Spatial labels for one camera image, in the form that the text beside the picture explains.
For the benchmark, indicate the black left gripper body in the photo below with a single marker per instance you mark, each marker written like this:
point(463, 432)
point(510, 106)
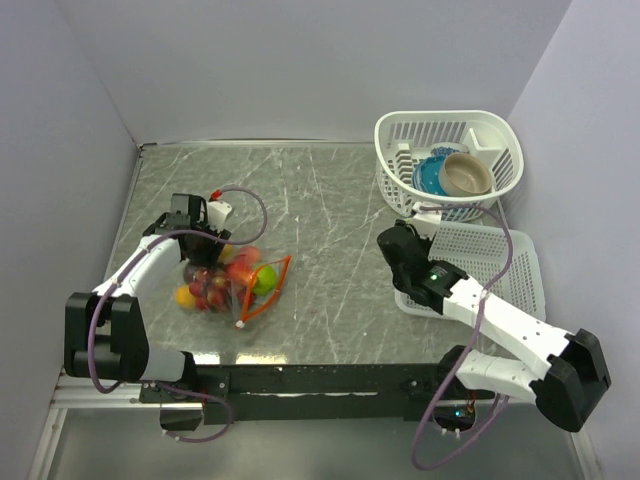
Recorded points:
point(205, 253)

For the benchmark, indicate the blue bowl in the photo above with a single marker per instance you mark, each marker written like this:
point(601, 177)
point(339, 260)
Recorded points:
point(425, 176)

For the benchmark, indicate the blue patterned plate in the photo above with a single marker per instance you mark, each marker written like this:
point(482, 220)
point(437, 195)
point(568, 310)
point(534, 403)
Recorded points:
point(447, 148)

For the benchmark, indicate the green fake apple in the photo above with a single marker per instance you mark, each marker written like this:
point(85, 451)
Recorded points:
point(266, 280)

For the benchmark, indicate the white dish rack basket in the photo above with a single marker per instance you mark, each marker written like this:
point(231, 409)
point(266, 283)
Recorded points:
point(402, 140)

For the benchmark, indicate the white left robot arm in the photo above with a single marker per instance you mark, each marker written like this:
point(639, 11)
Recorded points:
point(105, 338)

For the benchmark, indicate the red fake peach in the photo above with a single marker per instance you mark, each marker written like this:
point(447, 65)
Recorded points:
point(241, 269)

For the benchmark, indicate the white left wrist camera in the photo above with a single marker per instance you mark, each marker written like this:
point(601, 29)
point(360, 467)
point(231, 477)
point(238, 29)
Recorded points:
point(218, 211)

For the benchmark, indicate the beige ceramic bowl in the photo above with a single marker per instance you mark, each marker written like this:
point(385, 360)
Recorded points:
point(463, 175)

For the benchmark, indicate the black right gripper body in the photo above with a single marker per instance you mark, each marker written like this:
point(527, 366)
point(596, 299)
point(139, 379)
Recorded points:
point(425, 245)

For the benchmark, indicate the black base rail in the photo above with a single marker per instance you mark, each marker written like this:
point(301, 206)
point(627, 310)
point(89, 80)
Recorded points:
point(261, 392)

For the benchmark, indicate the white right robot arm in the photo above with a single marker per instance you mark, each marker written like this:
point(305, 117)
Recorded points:
point(563, 374)

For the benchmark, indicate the clear zip top bag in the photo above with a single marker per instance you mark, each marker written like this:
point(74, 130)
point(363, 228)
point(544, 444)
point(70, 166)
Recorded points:
point(217, 294)

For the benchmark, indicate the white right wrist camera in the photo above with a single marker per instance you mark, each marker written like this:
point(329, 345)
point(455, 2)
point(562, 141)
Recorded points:
point(425, 218)

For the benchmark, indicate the white perforated basket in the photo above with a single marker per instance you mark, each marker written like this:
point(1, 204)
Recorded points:
point(481, 251)

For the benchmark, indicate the yellow green fake mango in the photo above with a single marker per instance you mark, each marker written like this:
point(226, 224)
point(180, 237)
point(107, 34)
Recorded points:
point(226, 254)

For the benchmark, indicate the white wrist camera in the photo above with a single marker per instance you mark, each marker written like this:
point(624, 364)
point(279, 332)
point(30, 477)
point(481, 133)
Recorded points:
point(218, 211)
point(425, 218)

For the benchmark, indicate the yellow orange fake fruit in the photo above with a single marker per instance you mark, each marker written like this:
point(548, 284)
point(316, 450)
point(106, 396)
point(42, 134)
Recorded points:
point(184, 298)

